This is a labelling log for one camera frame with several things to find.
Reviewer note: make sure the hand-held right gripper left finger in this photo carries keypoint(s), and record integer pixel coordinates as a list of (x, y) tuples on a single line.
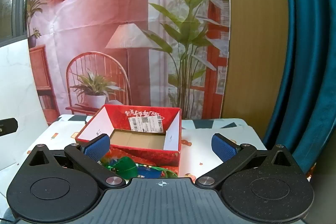
[(96, 147)]

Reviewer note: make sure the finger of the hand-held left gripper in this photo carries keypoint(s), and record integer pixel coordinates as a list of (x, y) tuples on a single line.
[(9, 127)]

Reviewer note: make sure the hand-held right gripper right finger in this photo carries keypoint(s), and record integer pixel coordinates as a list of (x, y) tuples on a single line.
[(223, 148)]

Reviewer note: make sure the green plush toy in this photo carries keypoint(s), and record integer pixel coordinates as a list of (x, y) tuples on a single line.
[(126, 165)]

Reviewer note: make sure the red cardboard box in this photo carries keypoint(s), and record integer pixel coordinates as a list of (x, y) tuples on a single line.
[(141, 154)]

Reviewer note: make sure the printed tablecloth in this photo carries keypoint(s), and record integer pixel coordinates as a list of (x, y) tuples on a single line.
[(199, 140)]

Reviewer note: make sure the blue cloth item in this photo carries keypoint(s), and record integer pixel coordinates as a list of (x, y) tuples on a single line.
[(148, 172)]

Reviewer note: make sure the wooden panel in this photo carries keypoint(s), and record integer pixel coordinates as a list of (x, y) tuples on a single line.
[(257, 43)]

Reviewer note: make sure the teal curtain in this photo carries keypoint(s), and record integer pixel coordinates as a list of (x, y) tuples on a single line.
[(309, 56)]

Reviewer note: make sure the printed wall backdrop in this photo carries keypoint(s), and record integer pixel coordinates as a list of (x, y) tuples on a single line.
[(105, 3)]

